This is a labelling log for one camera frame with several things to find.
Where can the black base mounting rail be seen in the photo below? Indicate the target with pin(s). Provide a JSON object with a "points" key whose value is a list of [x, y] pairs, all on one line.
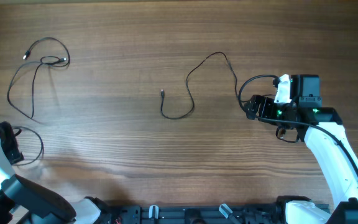
{"points": [[263, 213]]}

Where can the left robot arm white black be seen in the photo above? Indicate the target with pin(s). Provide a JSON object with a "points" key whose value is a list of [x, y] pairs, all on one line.
{"points": [[43, 205]]}

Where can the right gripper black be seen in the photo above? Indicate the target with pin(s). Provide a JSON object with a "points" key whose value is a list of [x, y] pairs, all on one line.
{"points": [[266, 103]]}

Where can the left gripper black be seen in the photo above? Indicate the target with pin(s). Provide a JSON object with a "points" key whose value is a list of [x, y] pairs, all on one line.
{"points": [[12, 153]]}

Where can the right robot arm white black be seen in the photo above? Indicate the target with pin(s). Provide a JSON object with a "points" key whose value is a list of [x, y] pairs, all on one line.
{"points": [[297, 105]]}

